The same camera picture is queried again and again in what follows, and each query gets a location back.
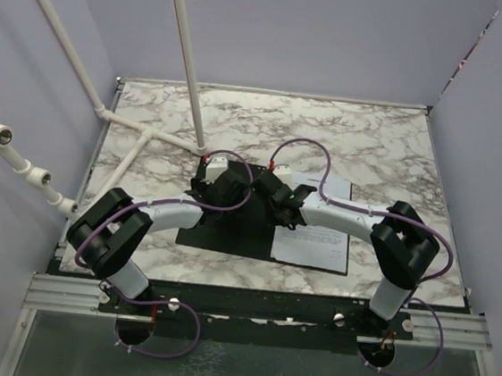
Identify white pipe frame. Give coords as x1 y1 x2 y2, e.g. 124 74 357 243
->
0 0 225 240

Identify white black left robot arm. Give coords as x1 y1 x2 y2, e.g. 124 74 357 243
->
65 169 253 315

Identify aluminium rail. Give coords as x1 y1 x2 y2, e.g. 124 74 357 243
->
23 274 492 352

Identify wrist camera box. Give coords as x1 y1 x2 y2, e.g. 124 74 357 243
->
272 164 293 184
204 154 229 184

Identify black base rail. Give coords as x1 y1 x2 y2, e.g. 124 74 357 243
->
98 280 413 355

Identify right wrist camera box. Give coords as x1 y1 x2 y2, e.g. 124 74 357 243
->
272 164 293 184

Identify white folder black inside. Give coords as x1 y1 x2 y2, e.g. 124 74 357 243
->
172 153 360 277

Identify white paper sheets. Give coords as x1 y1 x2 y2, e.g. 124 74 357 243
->
270 171 352 276

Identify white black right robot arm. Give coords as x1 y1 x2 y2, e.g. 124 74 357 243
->
251 171 440 337

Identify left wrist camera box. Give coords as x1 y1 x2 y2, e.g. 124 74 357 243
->
204 154 229 184

